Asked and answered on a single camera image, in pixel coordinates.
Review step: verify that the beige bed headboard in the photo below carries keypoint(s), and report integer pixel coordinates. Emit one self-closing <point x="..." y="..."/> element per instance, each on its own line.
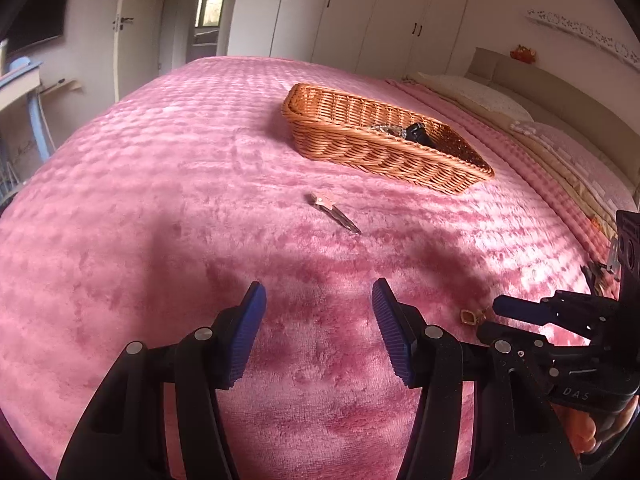
<point x="557" y="103"/>

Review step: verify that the small wooden wall shelf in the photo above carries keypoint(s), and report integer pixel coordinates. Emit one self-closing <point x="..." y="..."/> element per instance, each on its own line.
<point x="62" y="85"/>

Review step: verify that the right hand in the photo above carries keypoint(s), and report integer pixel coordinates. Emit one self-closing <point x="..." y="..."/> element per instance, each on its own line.
<point x="582" y="430"/>

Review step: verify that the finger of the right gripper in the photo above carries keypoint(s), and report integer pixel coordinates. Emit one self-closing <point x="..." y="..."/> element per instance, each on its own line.
<point x="536" y="313"/>
<point x="505" y="337"/>

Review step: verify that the gold pendant earring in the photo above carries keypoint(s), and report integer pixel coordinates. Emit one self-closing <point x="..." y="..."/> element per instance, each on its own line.
<point x="473" y="317"/>

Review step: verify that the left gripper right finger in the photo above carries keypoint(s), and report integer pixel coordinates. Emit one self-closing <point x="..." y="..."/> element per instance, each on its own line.
<point x="516" y="433"/>

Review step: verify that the white ornate wall shelf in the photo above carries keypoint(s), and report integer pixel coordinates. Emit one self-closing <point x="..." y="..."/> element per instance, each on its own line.
<point x="587" y="33"/>

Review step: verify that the pink plush bedspread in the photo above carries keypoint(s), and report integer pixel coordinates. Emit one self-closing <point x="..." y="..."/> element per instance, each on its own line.
<point x="160" y="212"/>

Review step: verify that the metal hair clip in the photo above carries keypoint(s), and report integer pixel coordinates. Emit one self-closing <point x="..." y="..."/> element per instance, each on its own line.
<point x="328" y="206"/>

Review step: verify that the white room door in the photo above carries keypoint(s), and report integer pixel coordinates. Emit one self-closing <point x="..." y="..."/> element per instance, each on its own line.
<point x="136" y="40"/>

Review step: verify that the white wardrobe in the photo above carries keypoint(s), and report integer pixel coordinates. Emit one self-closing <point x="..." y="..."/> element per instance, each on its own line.
<point x="378" y="38"/>

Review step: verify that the woven wicker basket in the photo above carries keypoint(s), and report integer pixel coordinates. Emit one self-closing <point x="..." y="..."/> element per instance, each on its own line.
<point x="335" y="126"/>

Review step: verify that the black wrist watch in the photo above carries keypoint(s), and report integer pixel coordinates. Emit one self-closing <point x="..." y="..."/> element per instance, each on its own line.
<point x="417" y="133"/>

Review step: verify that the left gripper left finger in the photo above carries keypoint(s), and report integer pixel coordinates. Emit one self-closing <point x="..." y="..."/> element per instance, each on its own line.
<point x="121" y="434"/>

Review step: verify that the orange plush toy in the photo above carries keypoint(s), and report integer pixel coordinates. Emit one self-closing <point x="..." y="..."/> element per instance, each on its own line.
<point x="524" y="54"/>

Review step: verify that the white dotted pillow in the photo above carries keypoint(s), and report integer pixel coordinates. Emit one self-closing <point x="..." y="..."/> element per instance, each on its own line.
<point x="462" y="90"/>

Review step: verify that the pink patterned pillow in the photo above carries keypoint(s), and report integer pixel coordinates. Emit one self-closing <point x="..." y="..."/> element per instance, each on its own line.
<point x="589" y="169"/>

